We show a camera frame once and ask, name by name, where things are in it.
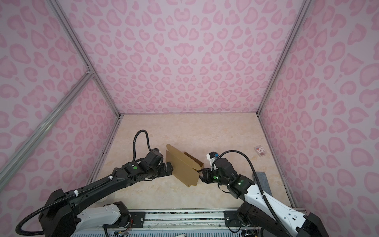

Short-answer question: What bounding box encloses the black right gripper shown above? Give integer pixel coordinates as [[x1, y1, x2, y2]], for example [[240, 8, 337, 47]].
[[194, 168, 230, 187]]

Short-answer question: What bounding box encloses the brown cardboard box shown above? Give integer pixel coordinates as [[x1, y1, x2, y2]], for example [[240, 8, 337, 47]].
[[166, 144, 204, 187]]

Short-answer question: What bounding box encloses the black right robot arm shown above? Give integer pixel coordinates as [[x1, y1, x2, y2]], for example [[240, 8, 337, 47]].
[[201, 153, 328, 237]]

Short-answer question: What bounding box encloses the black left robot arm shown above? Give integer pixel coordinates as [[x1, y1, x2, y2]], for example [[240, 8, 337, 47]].
[[38, 149, 173, 237]]

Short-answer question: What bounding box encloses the grey foam pad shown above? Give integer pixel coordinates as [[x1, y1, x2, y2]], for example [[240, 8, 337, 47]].
[[257, 171, 272, 196]]

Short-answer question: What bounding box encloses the small pink card packet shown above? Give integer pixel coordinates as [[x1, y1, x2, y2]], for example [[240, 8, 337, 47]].
[[255, 146, 267, 157]]

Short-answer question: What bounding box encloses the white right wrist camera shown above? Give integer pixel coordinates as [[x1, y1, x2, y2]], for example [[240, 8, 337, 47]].
[[206, 152, 220, 171]]

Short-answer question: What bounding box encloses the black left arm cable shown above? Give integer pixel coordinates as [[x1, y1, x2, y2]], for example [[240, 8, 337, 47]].
[[131, 129, 152, 162]]

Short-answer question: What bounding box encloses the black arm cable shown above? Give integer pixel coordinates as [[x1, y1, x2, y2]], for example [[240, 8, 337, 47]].
[[131, 129, 152, 162], [219, 150, 294, 237]]

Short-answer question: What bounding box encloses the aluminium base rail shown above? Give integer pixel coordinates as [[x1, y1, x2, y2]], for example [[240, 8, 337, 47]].
[[56, 208, 316, 237]]

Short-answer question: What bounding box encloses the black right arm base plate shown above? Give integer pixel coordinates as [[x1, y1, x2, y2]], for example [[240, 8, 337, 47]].
[[223, 210, 244, 228]]

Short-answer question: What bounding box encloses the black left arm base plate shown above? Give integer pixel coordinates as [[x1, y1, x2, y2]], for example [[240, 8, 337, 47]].
[[103, 211, 146, 229]]

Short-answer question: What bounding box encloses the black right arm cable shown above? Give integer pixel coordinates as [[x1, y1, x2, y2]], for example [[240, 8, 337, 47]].
[[219, 150, 294, 237]]

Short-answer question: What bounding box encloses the aluminium diagonal frame strut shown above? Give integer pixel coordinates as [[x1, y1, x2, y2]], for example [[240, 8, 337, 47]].
[[1, 70, 93, 190]]

